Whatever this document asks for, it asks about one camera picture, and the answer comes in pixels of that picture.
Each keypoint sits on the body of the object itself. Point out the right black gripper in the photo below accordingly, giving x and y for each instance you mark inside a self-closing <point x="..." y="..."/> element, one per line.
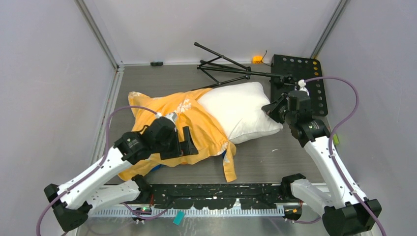
<point x="272" y="109"/>

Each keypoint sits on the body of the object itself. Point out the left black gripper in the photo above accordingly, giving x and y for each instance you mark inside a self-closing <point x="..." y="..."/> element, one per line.
<point x="186" y="147"/>

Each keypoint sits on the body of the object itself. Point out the white pillow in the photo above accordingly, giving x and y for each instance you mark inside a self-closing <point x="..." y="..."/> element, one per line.
<point x="238" y="109"/>

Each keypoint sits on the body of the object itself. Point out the yellow printed pillowcase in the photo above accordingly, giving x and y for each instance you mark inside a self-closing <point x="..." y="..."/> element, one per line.
<point x="207" y="134"/>

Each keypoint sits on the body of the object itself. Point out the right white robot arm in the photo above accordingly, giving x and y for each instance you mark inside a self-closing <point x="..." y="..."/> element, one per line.
<point x="345" y="210"/>

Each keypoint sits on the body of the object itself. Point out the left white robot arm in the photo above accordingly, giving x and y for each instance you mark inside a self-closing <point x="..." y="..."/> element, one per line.
<point x="76" y="200"/>

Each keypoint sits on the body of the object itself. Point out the black perforated metal plate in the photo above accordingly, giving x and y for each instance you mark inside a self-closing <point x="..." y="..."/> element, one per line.
<point x="292" y="69"/>

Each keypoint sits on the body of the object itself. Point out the orange tape roll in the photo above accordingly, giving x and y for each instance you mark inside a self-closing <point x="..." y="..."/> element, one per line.
<point x="257" y="60"/>

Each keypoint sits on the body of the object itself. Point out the black folded tripod stand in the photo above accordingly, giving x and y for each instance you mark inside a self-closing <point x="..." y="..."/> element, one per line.
<point x="245" y="72"/>

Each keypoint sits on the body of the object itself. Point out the teal tape piece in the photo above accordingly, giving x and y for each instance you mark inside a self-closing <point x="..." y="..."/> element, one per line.
<point x="178" y="218"/>

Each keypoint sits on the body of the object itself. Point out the green block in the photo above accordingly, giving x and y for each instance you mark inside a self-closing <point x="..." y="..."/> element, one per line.
<point x="335" y="139"/>

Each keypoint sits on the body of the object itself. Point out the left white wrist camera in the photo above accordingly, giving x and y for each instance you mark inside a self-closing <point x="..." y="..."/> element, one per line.
<point x="170" y="116"/>

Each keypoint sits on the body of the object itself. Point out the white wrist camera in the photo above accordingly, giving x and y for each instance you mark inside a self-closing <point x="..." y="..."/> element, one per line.
<point x="301" y="85"/>
<point x="170" y="116"/>

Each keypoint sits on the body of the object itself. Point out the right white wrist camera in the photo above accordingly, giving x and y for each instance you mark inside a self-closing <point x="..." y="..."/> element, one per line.
<point x="301" y="85"/>

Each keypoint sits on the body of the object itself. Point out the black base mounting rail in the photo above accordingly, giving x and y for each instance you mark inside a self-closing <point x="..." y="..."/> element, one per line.
<point x="215" y="196"/>

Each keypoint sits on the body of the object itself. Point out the white slotted cable duct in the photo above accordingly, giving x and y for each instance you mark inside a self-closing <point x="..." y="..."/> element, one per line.
<point x="236" y="211"/>

